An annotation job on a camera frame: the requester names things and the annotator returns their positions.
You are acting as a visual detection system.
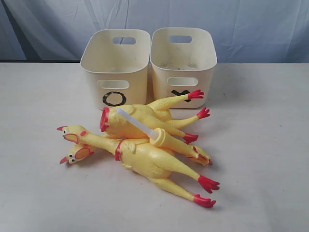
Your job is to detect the yellow rubber chicken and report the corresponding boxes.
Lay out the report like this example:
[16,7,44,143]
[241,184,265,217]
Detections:
[59,89,211,166]
[58,125,220,208]

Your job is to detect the broken chicken head with tube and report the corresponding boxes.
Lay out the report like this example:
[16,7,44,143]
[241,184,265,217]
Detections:
[117,109,212,166]

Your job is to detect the yellow rubber chicken front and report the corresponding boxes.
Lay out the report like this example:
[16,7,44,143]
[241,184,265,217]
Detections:
[58,125,220,208]

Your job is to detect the headless yellow rubber chicken body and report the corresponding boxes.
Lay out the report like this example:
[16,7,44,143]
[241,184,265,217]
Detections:
[99,104,198,144]

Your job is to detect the cream bin marked X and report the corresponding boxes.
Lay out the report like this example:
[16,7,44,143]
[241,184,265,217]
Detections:
[150,28,217,109]

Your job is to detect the cream bin marked O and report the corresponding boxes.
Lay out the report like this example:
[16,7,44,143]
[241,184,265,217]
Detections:
[80,29,151,110]

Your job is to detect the blue-grey backdrop curtain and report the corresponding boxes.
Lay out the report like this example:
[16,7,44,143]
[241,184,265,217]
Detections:
[0,0,309,63]

